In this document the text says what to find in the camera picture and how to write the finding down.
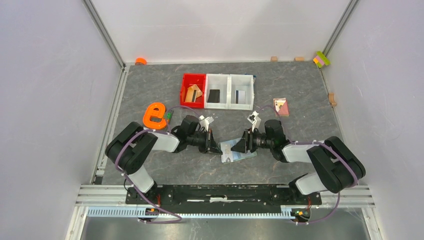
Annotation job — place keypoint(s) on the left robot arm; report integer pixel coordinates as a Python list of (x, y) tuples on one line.
[(132, 146)]

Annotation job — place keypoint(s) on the white bin right compartment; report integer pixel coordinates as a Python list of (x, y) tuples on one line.
[(241, 82)]

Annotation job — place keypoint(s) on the black card in bin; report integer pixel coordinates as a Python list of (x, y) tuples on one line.
[(214, 96)]

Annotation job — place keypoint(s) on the red plastic bin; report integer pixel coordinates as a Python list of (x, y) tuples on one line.
[(189, 79)]

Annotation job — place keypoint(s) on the red playing card box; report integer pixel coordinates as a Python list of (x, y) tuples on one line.
[(281, 106)]

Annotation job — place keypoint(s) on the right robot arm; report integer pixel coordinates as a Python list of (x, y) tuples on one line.
[(335, 165)]

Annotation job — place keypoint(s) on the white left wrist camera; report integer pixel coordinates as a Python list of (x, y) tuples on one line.
[(205, 122)]

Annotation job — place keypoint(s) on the striped card in bin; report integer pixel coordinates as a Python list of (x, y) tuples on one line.
[(240, 97)]

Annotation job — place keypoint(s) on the multicolour toy brick stack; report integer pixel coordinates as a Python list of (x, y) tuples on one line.
[(321, 60)]

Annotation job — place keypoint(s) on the wooden arch block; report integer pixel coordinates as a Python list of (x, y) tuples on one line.
[(332, 100)]

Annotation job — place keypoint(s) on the white bin compartment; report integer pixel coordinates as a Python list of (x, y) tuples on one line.
[(241, 82), (221, 82)]

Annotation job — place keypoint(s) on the green toy brick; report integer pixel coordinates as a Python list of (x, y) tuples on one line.
[(169, 115)]

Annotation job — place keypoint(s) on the white bin left compartment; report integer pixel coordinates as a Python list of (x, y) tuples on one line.
[(221, 82)]

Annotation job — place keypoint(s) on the silver credit card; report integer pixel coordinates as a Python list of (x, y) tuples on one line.
[(229, 156)]

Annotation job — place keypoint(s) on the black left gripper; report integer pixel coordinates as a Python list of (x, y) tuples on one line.
[(211, 145)]

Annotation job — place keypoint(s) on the orange tape roll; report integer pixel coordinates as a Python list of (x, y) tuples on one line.
[(140, 61)]

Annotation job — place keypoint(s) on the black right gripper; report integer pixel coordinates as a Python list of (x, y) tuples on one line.
[(246, 143)]

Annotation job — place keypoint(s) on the gold credit card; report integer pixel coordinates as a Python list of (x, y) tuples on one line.
[(199, 93), (191, 93)]

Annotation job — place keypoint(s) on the orange curved toy track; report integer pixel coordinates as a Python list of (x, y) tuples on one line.
[(154, 116)]

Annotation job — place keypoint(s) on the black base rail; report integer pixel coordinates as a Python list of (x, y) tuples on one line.
[(274, 194)]

